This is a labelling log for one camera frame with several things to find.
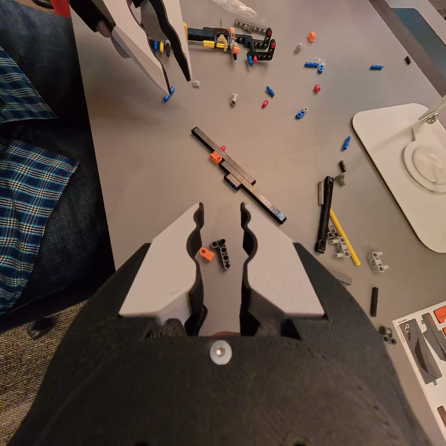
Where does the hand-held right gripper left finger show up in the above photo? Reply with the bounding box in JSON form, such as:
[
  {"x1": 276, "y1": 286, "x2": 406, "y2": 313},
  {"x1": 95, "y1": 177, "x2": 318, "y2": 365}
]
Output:
[{"x1": 118, "y1": 202, "x2": 206, "y2": 337}]

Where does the translucent round stand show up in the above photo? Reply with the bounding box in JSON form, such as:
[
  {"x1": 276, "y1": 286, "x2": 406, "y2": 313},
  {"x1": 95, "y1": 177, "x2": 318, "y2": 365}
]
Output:
[{"x1": 403, "y1": 105, "x2": 446, "y2": 193}]

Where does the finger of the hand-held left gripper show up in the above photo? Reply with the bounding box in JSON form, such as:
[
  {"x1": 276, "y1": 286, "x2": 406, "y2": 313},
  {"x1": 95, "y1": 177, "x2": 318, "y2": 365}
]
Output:
[
  {"x1": 101, "y1": 0, "x2": 174, "y2": 97},
  {"x1": 153, "y1": 0, "x2": 193, "y2": 82}
]

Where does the person in plaid shirt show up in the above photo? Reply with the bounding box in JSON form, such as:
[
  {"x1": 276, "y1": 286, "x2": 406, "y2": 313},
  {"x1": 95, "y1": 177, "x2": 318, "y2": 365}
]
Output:
[{"x1": 0, "y1": 0, "x2": 116, "y2": 333}]

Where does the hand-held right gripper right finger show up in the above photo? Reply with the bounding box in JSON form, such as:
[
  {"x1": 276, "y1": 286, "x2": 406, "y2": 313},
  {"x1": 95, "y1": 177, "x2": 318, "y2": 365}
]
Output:
[{"x1": 239, "y1": 202, "x2": 326, "y2": 337}]

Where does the teal mat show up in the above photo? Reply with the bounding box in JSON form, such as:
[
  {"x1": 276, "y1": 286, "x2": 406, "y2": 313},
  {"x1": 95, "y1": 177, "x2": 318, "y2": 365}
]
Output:
[{"x1": 393, "y1": 8, "x2": 446, "y2": 53}]

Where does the clear plastic bag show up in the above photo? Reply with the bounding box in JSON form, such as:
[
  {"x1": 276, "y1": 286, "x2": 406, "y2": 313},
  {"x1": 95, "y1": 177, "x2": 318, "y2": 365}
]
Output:
[{"x1": 211, "y1": 0, "x2": 258, "y2": 15}]

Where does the light grey lego connector cluster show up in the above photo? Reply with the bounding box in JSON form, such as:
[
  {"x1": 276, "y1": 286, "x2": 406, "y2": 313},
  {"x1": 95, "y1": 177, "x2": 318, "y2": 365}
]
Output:
[{"x1": 326, "y1": 225, "x2": 352, "y2": 259}]

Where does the light grey lego pin connector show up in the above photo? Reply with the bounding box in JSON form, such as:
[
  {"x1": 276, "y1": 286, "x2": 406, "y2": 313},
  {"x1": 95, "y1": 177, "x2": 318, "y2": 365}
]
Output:
[{"x1": 367, "y1": 251, "x2": 390, "y2": 273}]

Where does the multicoloured lego technic assembly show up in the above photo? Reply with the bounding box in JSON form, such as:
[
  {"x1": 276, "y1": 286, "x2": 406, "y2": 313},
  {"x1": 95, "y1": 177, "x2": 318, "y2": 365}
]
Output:
[{"x1": 184, "y1": 19, "x2": 277, "y2": 67}]

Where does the yellow lego axle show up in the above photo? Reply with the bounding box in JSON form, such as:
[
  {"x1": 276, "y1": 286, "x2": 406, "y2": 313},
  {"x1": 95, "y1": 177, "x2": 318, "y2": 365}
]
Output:
[{"x1": 329, "y1": 208, "x2": 361, "y2": 266}]

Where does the black toothed lego rack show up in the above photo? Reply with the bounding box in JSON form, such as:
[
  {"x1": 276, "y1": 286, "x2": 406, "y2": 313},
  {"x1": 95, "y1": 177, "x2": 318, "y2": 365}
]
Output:
[{"x1": 314, "y1": 176, "x2": 335, "y2": 254}]

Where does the dark grey lego liftarm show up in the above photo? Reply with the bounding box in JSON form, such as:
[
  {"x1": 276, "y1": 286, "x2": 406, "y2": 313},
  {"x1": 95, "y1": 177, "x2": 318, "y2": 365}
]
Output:
[{"x1": 210, "y1": 239, "x2": 231, "y2": 270}]

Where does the small black object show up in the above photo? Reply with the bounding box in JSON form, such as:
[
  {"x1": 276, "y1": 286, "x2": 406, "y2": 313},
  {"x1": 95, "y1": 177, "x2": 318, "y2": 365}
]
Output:
[{"x1": 26, "y1": 319, "x2": 53, "y2": 340}]

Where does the printed sticker sheet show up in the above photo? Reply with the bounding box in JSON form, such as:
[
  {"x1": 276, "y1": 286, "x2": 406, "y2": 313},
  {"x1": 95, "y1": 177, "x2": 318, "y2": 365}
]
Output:
[{"x1": 392, "y1": 302, "x2": 446, "y2": 443}]

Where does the black lego beam assembly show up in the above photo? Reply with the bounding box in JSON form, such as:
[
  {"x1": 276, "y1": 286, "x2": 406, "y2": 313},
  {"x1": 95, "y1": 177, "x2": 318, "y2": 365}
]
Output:
[{"x1": 191, "y1": 126, "x2": 287, "y2": 224}]

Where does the white rounded base plate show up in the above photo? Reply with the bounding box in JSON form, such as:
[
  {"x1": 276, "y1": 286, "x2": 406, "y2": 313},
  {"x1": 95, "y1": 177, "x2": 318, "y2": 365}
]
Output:
[{"x1": 352, "y1": 103, "x2": 446, "y2": 253}]

